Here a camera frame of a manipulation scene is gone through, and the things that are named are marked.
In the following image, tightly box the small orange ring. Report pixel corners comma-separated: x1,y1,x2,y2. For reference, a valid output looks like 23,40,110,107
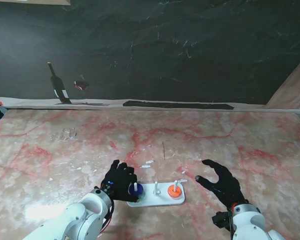
167,184,184,199

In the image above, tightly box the leaning wooden plank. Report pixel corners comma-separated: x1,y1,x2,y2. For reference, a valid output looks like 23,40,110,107
263,60,300,110

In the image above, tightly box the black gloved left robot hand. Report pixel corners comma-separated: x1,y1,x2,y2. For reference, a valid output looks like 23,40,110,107
101,159,138,203

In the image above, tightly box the red black left arm cable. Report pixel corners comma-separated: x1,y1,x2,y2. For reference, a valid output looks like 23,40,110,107
97,198,115,237

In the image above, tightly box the red black arm cable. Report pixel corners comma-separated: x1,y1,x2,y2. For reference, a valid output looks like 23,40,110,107
227,203,237,240
97,198,115,237

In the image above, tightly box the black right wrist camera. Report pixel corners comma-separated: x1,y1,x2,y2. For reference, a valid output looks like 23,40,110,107
212,211,233,230

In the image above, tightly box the white Hanoi tower base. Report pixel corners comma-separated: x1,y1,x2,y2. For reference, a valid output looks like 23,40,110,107
126,179,186,208

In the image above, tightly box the red black right arm cable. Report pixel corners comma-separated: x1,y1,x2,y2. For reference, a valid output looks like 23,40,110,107
227,203,237,240

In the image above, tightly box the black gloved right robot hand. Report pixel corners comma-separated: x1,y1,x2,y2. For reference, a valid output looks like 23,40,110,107
194,159,249,211

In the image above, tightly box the medium blue ring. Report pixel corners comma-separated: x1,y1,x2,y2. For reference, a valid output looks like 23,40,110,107
128,183,144,196

